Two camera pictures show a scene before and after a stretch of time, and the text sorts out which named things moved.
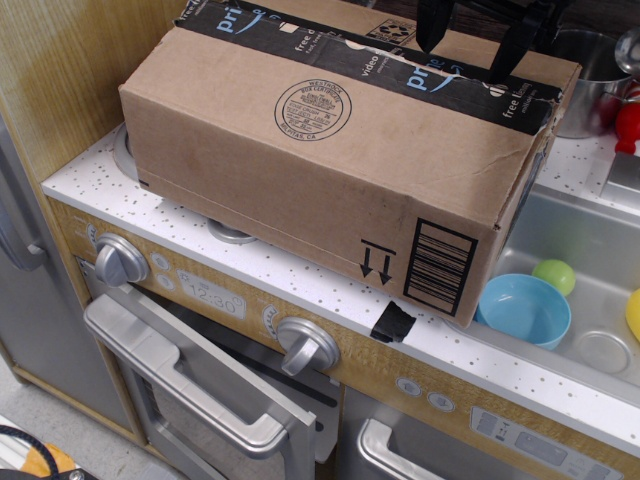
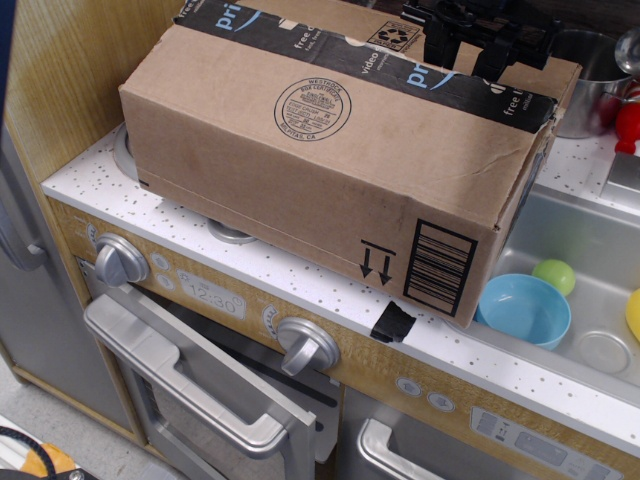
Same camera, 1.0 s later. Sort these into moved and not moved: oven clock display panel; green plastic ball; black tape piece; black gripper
Moved: black gripper
Not moved: oven clock display panel; black tape piece; green plastic ball
